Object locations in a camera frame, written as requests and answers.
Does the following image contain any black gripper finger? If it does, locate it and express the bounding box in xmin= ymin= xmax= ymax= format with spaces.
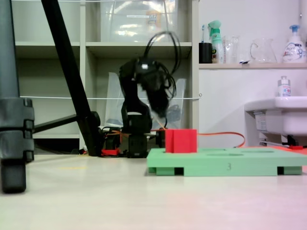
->
xmin=146 ymin=91 xmax=171 ymax=119

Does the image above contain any red cross columnar block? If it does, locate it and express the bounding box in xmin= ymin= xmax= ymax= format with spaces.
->
xmin=165 ymin=128 xmax=198 ymax=154

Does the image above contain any black table clamp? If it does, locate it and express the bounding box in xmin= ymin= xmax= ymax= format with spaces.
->
xmin=155 ymin=128 xmax=166 ymax=148

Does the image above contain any beige shelf unit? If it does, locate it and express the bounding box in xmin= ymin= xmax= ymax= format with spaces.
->
xmin=11 ymin=0 xmax=200 ymax=150

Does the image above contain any clear plastic storage box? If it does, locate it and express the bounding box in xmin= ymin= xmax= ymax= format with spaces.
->
xmin=99 ymin=0 xmax=179 ymax=43

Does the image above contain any black cup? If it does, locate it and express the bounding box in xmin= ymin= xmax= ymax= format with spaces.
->
xmin=199 ymin=42 xmax=213 ymax=64

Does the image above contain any red clamp piece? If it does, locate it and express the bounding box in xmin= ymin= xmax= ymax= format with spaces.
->
xmin=101 ymin=148 xmax=121 ymax=157

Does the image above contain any green spray bottle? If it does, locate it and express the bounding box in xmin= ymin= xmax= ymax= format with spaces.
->
xmin=207 ymin=20 xmax=225 ymax=64

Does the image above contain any slim black tripod leg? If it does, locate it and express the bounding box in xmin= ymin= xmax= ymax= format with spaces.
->
xmin=40 ymin=0 xmax=102 ymax=157

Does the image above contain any clear plastic cup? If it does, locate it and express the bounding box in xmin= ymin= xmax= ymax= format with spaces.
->
xmin=224 ymin=35 xmax=240 ymax=64

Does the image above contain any green shape sorter board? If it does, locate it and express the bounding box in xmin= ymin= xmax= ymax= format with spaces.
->
xmin=146 ymin=148 xmax=307 ymax=177

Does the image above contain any light wooden ledge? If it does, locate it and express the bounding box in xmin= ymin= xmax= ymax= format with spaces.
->
xmin=199 ymin=62 xmax=307 ymax=70

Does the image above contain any black tripod brace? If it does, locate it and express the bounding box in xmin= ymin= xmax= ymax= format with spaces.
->
xmin=33 ymin=114 xmax=78 ymax=134

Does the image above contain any glass pitcher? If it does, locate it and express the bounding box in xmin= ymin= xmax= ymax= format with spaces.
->
xmin=249 ymin=38 xmax=278 ymax=64

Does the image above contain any white sink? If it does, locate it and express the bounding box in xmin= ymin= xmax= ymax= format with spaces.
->
xmin=244 ymin=95 xmax=307 ymax=146

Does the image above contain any clear sanitizer bottle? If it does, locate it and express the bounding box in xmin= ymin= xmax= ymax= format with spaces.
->
xmin=277 ymin=76 xmax=292 ymax=98

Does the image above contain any white foam soap bottle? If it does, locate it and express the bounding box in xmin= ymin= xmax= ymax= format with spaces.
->
xmin=282 ymin=24 xmax=307 ymax=64

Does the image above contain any thick grey tripod leg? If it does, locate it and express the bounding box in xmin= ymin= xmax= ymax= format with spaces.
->
xmin=0 ymin=0 xmax=35 ymax=194

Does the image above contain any black wire bundle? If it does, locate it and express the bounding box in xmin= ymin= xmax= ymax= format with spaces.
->
xmin=144 ymin=30 xmax=182 ymax=122

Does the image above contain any orange flat cable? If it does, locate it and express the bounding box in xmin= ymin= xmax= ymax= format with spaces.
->
xmin=197 ymin=131 xmax=246 ymax=149

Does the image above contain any white string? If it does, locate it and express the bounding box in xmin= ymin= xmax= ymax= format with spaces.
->
xmin=19 ymin=93 xmax=203 ymax=101

